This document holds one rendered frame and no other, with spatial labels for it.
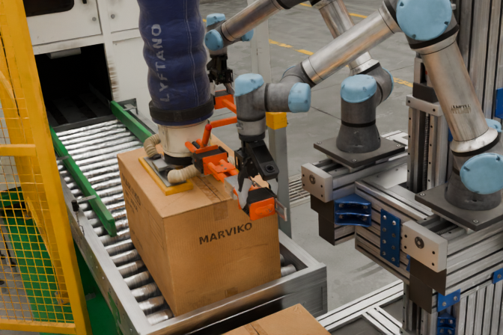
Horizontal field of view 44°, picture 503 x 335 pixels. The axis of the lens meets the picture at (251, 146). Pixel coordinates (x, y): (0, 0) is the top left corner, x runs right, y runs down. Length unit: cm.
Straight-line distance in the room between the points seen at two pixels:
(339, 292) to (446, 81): 185
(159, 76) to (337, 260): 172
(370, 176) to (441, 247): 52
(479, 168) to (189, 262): 99
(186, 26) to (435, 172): 91
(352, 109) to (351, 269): 145
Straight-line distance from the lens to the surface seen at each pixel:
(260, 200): 167
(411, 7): 145
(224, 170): 189
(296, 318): 215
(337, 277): 329
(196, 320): 211
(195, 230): 203
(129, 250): 260
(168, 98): 207
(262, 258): 219
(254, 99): 157
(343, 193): 210
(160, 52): 204
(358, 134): 208
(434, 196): 183
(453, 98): 153
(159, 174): 220
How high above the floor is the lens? 188
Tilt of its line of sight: 23 degrees down
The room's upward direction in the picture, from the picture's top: 4 degrees counter-clockwise
